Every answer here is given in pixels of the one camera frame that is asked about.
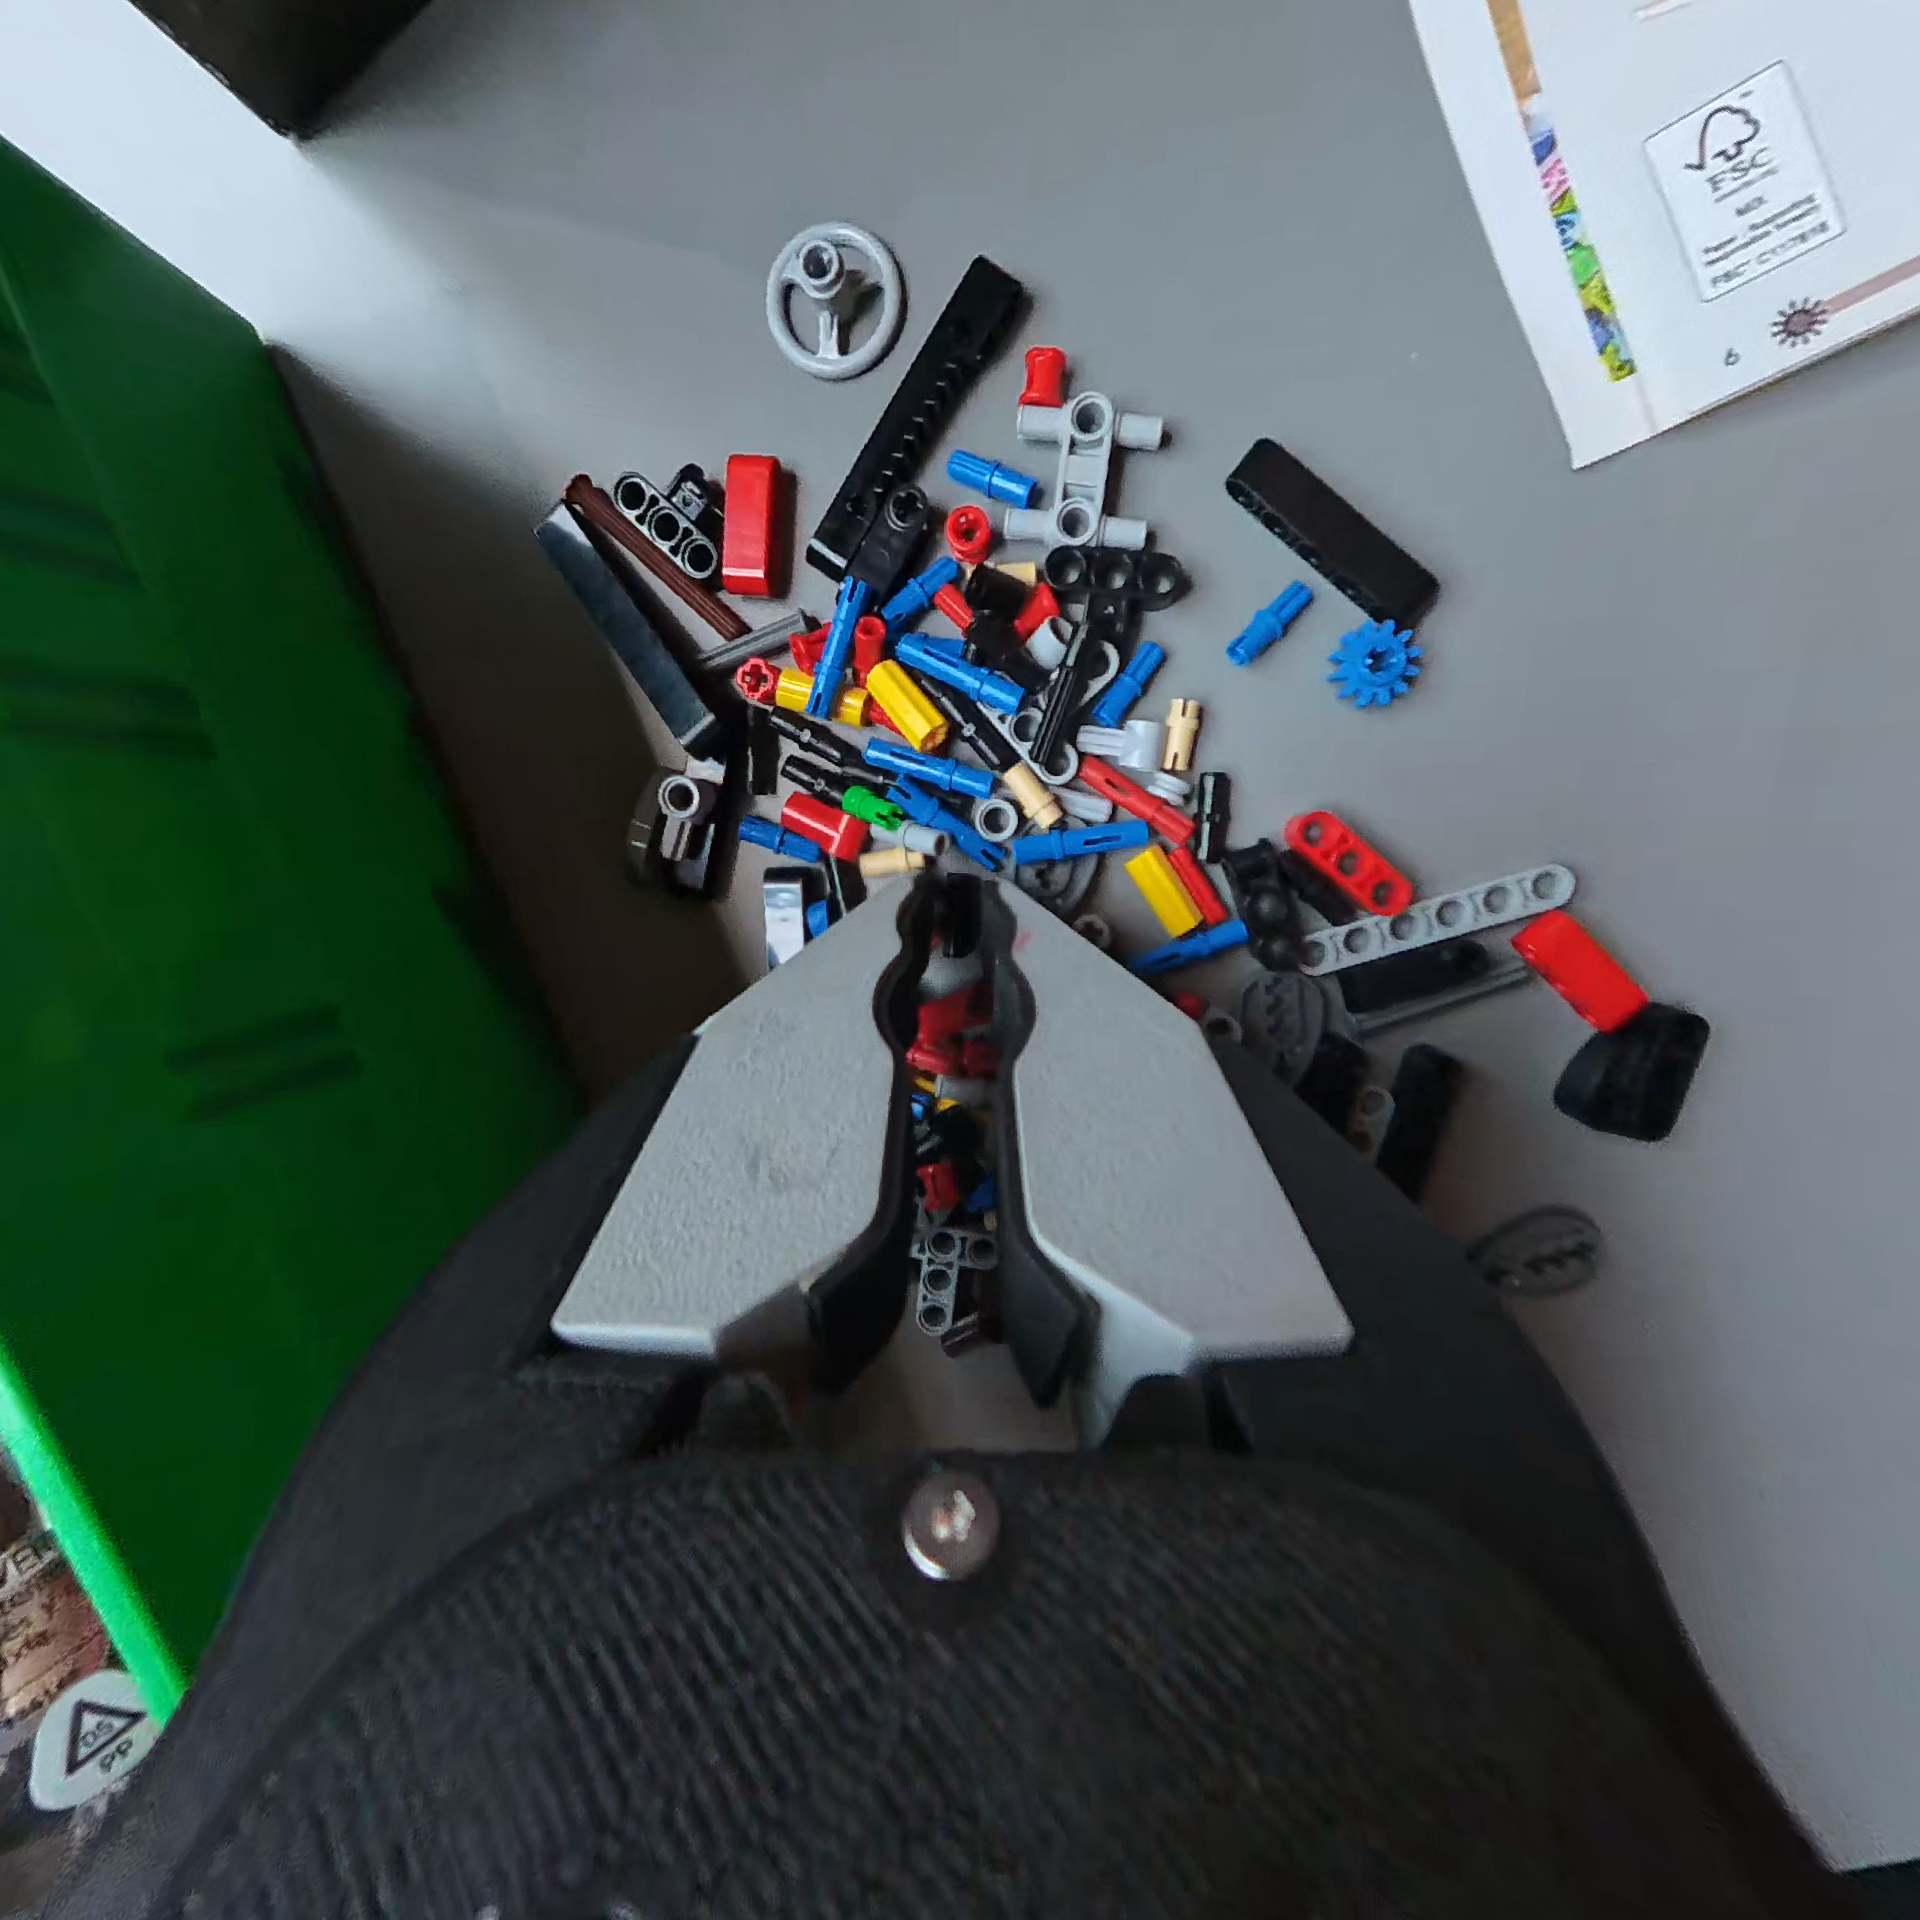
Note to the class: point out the lego instruction booklet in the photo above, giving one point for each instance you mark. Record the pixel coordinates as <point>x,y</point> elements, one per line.
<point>1681,346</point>

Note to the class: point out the clear plastic bag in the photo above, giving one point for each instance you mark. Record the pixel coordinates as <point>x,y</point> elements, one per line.
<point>43,1577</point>

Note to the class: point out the red curved lego brick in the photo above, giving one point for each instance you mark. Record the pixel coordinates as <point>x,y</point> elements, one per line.
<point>758,525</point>

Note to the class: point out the pile of mixed lego pieces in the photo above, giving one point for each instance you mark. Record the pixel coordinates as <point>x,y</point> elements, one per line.
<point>960,706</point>

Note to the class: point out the long light grey lego beam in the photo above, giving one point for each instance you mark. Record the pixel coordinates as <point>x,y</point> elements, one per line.
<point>1441,918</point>

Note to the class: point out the red lego panel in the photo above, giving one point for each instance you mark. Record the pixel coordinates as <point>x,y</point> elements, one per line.
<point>1575,967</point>

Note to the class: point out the grey oval lego plate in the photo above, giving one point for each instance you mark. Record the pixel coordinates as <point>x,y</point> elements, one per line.
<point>1559,1234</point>

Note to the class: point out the green plastic bin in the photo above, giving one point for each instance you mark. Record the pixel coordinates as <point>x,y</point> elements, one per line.
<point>224,750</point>

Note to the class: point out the blue lego gear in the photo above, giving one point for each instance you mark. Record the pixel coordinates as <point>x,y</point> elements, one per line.
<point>1358,675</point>

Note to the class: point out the grey lego steering wheel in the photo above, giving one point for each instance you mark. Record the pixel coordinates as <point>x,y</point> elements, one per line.
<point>819,274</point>

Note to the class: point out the black lego set box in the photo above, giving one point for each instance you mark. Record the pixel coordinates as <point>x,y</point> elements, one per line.
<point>271,61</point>

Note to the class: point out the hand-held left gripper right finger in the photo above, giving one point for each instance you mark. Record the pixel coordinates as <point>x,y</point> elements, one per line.
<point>1171,1186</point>

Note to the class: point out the black curved lego panel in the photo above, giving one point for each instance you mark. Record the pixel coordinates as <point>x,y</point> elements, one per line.
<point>1627,1079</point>

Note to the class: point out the blue lego pin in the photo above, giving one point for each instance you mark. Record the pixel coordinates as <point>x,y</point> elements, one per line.
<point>1266,623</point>

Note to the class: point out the long black holed lego beam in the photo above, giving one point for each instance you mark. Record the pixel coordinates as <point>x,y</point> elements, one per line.
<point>937,398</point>

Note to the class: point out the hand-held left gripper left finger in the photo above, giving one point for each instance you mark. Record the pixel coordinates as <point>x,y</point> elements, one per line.
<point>750,1172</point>

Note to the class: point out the red three-hole lego beam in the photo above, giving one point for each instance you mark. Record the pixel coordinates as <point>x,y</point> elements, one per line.
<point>1337,852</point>

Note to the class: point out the short black lego beam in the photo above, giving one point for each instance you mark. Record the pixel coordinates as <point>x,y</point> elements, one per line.
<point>1319,517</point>

